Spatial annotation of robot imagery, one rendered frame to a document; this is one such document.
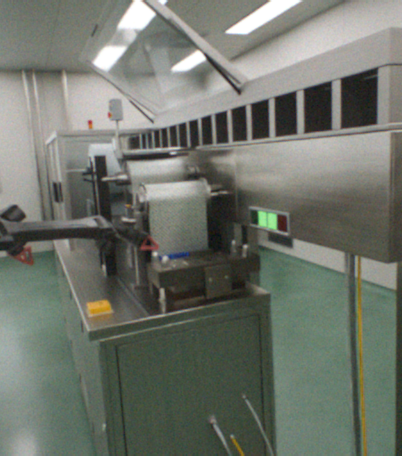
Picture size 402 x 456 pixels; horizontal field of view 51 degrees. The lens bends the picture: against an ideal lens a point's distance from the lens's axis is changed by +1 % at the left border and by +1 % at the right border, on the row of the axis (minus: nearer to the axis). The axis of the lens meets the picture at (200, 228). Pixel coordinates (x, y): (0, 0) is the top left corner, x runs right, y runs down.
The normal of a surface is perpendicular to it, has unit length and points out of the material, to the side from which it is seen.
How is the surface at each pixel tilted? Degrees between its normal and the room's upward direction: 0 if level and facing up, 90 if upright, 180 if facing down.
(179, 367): 90
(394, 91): 90
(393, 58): 90
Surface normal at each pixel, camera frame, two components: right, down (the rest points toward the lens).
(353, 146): -0.92, 0.12
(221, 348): 0.38, 0.14
